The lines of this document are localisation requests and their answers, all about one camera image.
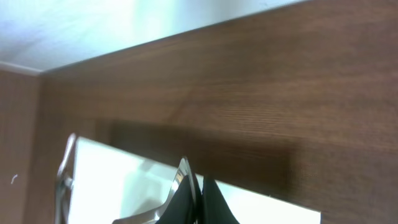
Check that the large metal spoon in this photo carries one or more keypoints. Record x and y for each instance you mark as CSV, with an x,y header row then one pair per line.
x,y
153,215

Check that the white plastic cutlery tray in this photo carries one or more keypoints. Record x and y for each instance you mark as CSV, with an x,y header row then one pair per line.
x,y
97,183

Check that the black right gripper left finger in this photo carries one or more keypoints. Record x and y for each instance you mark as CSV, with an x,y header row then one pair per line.
x,y
180,208

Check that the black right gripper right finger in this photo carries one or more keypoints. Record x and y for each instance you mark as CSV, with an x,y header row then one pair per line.
x,y
214,206

